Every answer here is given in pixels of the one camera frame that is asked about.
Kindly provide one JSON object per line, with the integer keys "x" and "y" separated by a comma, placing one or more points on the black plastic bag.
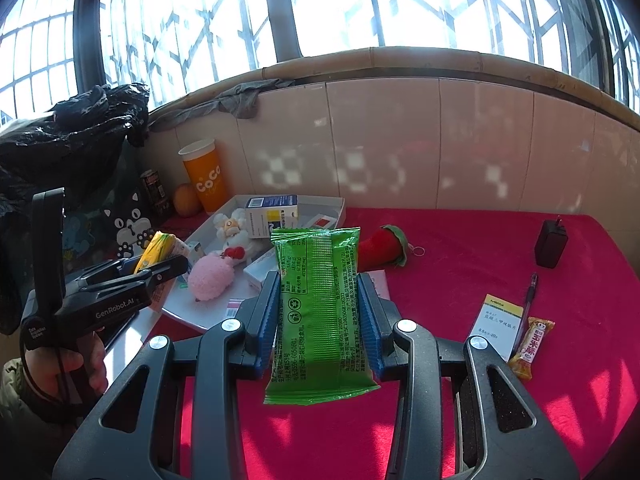
{"x": 76, "y": 146}

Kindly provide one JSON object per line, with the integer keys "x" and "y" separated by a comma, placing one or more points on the white plush dog toy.
{"x": 231, "y": 230}

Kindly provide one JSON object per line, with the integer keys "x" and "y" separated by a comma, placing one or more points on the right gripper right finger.
{"x": 459, "y": 388}

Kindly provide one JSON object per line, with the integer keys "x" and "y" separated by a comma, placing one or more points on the red cloth table mat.
{"x": 585, "y": 375}

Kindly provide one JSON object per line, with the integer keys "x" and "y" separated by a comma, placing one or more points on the small white red box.
{"x": 233, "y": 307}

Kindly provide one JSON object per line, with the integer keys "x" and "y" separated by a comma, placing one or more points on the cat print bag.
{"x": 113, "y": 220}

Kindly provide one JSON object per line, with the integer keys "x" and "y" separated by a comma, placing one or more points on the pink plush pig toy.
{"x": 210, "y": 277}

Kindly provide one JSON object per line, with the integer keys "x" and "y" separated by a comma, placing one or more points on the black pen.
{"x": 529, "y": 298}

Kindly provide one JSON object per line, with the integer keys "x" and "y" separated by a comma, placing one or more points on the dark drink can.
{"x": 156, "y": 193}

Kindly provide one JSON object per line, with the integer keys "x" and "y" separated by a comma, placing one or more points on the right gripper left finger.
{"x": 175, "y": 405}

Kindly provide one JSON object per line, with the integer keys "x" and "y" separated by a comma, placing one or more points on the yellow bamboo tissue pack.
{"x": 159, "y": 248}

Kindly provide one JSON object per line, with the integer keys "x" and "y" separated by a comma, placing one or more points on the grey liquid sealant box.
{"x": 321, "y": 221}

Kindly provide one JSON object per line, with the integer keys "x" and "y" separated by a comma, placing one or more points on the red chili plush keychain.
{"x": 387, "y": 246}

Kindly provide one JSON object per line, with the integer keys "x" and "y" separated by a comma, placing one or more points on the corn crisp snack bar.
{"x": 522, "y": 361}

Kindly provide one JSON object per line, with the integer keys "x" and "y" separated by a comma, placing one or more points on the black cube power adapter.
{"x": 550, "y": 244}

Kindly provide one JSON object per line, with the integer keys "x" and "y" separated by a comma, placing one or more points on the light blue nasal drops box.
{"x": 256, "y": 272}

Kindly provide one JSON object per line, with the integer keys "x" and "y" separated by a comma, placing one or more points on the orange coco paper cup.
{"x": 203, "y": 166}

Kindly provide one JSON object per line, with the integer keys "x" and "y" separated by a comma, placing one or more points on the person's left hand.
{"x": 45, "y": 367}

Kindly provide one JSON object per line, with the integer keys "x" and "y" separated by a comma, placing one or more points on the white cardboard tray box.
{"x": 181, "y": 305}

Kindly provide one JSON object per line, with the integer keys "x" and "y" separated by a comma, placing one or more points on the green wet wipe packet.
{"x": 319, "y": 355}

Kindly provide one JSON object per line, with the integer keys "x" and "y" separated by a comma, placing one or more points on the white yellow medicine box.
{"x": 498, "y": 322}

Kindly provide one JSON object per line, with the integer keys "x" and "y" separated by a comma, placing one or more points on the blue white medicine box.
{"x": 267, "y": 213}

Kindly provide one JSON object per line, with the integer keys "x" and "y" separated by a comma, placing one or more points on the grey rag on sill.
{"x": 240, "y": 101}

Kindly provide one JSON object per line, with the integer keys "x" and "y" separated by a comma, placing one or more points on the orange fruit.
{"x": 186, "y": 201}

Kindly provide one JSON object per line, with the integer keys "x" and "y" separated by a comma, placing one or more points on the pink soap box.
{"x": 378, "y": 278}

